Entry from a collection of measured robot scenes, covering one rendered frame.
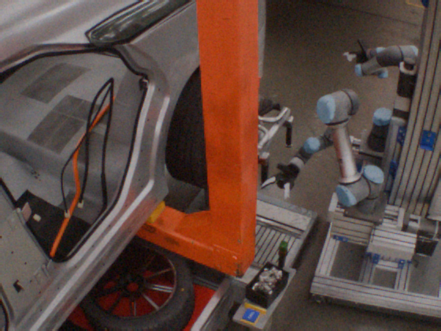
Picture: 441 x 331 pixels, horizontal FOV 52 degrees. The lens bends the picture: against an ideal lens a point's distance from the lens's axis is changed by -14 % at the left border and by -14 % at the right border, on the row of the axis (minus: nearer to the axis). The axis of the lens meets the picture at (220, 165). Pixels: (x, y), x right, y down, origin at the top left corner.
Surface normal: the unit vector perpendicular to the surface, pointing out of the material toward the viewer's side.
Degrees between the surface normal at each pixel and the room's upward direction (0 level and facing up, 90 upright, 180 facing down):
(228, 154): 90
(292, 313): 0
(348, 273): 0
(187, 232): 90
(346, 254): 0
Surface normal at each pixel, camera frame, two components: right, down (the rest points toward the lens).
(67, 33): 0.57, -0.36
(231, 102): -0.47, 0.62
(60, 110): -0.08, -0.66
